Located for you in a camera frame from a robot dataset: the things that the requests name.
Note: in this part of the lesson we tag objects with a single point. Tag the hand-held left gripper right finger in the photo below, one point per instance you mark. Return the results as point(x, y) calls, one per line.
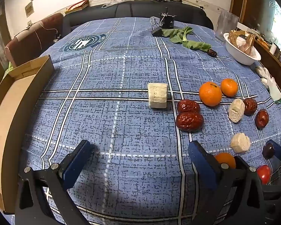
point(200, 164)

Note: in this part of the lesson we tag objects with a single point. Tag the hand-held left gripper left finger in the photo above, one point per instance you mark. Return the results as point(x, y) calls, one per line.
point(77, 161)

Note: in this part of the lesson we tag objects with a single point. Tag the dark purple plum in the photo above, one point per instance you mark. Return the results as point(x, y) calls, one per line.
point(268, 150)

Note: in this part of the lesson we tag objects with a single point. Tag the white spongy cylinder piece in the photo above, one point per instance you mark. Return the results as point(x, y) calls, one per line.
point(240, 143)
point(236, 110)
point(157, 95)

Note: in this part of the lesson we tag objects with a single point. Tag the large red date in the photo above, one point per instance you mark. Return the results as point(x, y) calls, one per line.
point(188, 106)
point(189, 121)

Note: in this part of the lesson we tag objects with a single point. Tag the small red date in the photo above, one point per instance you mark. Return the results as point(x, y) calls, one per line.
point(262, 118)
point(250, 106)

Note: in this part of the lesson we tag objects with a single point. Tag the shallow cardboard box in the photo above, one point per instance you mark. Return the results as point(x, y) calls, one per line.
point(9, 112)

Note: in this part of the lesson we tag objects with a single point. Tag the small orange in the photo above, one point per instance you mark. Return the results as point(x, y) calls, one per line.
point(224, 159)
point(229, 87)

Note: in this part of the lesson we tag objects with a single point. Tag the red tomato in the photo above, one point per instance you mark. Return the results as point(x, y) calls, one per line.
point(264, 174)

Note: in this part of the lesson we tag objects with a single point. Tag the blue plaid blanket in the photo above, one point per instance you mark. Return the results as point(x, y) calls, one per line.
point(119, 121)

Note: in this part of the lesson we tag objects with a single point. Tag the large orange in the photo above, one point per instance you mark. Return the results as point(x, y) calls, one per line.
point(210, 93)

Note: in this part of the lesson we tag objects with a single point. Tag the white work glove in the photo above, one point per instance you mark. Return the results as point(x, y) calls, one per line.
point(268, 77)

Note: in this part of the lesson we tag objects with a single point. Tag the wooden sideboard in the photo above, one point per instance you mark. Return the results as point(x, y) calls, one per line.
point(271, 54)

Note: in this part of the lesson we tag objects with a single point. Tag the white plastic basin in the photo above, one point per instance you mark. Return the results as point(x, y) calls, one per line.
point(241, 54)

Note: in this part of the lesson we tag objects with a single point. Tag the dark dried date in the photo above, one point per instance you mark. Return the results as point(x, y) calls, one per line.
point(212, 52)

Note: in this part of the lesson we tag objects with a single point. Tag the green cloth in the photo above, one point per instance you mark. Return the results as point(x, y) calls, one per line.
point(8, 67)

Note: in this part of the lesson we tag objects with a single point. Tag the brown paper bags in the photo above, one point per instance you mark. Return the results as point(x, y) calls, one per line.
point(242, 39)

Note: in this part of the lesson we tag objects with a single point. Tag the green leafy vegetable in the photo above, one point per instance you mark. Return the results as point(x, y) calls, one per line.
point(185, 38)

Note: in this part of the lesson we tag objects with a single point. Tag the brown armchair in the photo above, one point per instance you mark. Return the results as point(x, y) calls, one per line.
point(32, 37)

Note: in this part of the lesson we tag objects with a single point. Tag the black power adapter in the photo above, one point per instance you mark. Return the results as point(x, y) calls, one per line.
point(158, 31)

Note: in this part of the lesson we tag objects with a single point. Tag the flat red box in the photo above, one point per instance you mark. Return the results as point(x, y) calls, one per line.
point(77, 4)

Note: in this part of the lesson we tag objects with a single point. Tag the black leather sofa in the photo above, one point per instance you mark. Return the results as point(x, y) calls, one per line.
point(154, 9)

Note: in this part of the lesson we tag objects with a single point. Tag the crumpled clear plastic bag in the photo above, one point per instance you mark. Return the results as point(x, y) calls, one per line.
point(113, 1)

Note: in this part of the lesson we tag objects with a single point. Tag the wooden door frame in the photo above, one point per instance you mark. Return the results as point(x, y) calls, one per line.
point(238, 0)

